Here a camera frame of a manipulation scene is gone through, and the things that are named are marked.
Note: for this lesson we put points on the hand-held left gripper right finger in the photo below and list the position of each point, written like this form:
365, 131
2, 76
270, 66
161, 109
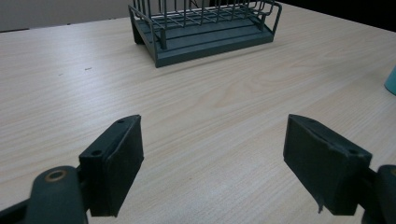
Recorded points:
323, 168

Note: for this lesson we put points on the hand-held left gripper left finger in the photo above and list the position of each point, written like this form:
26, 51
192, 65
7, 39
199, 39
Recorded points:
115, 168

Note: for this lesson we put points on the teal cup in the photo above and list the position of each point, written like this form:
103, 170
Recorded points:
391, 82

